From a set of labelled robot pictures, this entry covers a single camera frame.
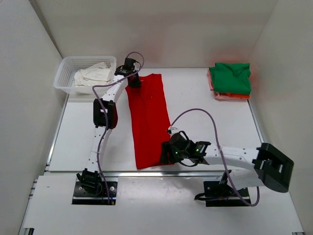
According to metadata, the pink folded t-shirt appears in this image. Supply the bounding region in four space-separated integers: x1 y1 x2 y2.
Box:
207 68 245 100

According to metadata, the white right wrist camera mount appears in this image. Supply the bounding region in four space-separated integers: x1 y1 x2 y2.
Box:
167 126 179 134

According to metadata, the green folded t-shirt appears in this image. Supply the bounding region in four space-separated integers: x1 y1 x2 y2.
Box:
209 63 251 95

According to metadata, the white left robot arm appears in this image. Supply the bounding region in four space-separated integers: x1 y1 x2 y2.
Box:
77 62 141 198

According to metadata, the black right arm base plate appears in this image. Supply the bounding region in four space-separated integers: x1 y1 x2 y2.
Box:
194 173 247 207

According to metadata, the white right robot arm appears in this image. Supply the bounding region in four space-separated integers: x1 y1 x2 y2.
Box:
160 131 294 193

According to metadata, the orange folded t-shirt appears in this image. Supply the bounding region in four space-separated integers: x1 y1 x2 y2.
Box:
220 93 250 100

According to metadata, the red t-shirt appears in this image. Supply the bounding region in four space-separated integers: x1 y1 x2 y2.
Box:
126 73 170 169

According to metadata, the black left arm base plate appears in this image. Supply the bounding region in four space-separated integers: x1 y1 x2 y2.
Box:
72 177 118 206

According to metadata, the white plastic basket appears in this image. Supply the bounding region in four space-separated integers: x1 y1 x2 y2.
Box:
53 56 116 94

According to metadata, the white crumpled t-shirt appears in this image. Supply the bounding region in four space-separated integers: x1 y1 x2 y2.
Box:
74 62 113 87

